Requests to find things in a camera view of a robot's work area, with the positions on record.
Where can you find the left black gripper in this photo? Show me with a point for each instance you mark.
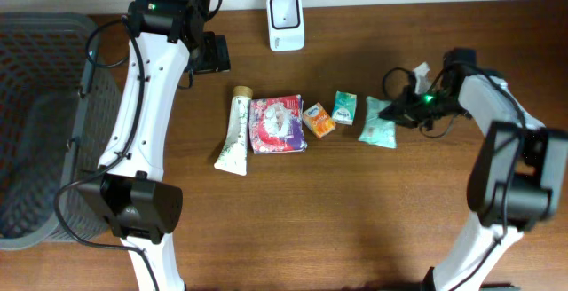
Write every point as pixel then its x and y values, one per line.
pixel 216 52

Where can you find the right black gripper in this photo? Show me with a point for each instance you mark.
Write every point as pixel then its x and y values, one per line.
pixel 402 110

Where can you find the mint green wipes pack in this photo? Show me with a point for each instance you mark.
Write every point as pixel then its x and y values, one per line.
pixel 378 131

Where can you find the teal small tissue pack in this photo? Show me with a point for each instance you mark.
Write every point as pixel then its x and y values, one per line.
pixel 345 108

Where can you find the orange small tissue pack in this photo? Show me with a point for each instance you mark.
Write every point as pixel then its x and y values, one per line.
pixel 318 121

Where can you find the red purple tissue pack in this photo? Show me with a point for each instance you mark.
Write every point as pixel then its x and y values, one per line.
pixel 275 125

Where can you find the white bamboo print tube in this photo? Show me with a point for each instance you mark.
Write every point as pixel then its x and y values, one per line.
pixel 233 156

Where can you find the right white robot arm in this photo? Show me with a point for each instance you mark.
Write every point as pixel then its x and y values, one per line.
pixel 518 174

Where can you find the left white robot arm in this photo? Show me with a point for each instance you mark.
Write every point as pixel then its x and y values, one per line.
pixel 167 39

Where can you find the white barcode scanner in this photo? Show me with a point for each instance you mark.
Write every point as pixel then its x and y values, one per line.
pixel 285 20

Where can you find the grey plastic mesh basket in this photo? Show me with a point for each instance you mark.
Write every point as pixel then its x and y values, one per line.
pixel 57 115

